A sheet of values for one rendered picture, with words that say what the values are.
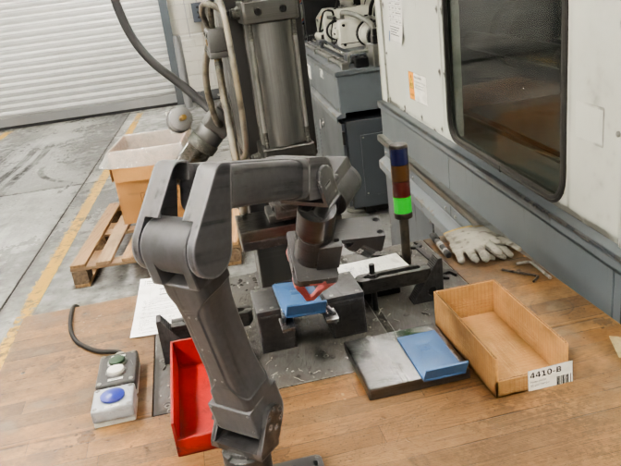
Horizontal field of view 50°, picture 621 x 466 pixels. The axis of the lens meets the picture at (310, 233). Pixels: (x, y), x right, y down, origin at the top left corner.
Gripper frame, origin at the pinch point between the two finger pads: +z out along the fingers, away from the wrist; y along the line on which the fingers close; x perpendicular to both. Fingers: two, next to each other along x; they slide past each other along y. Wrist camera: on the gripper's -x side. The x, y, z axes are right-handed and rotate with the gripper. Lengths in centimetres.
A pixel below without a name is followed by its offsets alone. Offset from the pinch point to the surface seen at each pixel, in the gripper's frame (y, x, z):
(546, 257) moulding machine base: 22, -64, 30
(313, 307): 0.2, -1.4, 5.9
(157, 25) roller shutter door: 817, 30, 446
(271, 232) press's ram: 11.4, 4.4, -2.1
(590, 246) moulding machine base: 9, -61, 10
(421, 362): -13.2, -16.8, 6.1
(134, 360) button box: 2.6, 30.4, 18.8
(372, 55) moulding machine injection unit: 274, -105, 144
